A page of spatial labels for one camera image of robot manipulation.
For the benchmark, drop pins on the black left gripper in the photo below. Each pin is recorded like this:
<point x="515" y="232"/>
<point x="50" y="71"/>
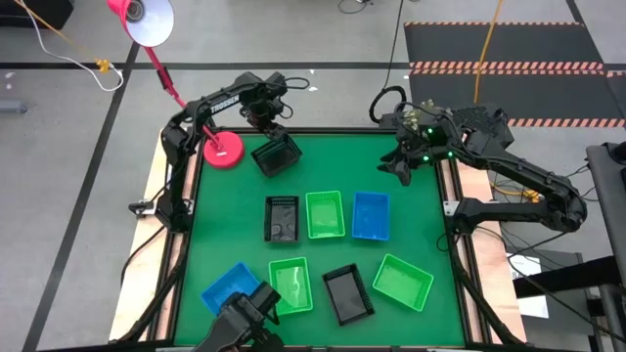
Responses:
<point x="264" y="110"/>

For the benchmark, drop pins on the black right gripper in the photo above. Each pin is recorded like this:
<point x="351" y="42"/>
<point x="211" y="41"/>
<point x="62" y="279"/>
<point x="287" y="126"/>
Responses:
<point x="430" y="144"/>

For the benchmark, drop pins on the black plastic basket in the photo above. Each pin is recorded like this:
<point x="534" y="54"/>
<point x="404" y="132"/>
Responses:
<point x="281" y="220"/>
<point x="279" y="161"/>
<point x="348" y="295"/>

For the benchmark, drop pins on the green plastic basket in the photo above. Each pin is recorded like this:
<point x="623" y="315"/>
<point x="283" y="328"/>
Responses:
<point x="291" y="286"/>
<point x="325" y="215"/>
<point x="402" y="282"/>

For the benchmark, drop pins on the blue plastic basket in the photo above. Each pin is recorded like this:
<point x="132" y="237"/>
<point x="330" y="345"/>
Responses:
<point x="227" y="288"/>
<point x="371" y="217"/>

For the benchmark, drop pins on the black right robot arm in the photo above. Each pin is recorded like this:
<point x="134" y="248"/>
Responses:
<point x="518" y="168"/>

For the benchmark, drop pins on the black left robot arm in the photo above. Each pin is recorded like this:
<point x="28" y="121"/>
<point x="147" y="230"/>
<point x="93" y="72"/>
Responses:
<point x="222" y="103"/>

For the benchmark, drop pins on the red desk lamp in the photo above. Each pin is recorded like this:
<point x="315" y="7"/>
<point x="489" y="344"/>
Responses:
<point x="223" y="151"/>

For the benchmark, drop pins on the light wooden side board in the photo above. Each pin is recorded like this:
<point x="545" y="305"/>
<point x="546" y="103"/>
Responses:
<point x="132" y="303"/>
<point x="477" y="178"/>

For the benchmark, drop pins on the black hazard-striped floor mat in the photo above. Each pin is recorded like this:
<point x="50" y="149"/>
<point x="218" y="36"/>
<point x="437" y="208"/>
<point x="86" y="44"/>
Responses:
<point x="538" y="93"/>
<point x="489" y="44"/>

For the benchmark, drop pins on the white paper sheet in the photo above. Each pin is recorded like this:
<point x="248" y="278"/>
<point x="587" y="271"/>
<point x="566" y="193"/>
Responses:
<point x="535" y="308"/>

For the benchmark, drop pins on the grey cart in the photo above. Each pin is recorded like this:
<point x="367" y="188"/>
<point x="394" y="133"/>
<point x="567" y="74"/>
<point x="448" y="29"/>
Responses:
<point x="606" y="195"/>

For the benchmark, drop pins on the black table-level camera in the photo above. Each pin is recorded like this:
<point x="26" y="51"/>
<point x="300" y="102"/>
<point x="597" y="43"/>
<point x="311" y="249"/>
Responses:
<point x="239" y="318"/>

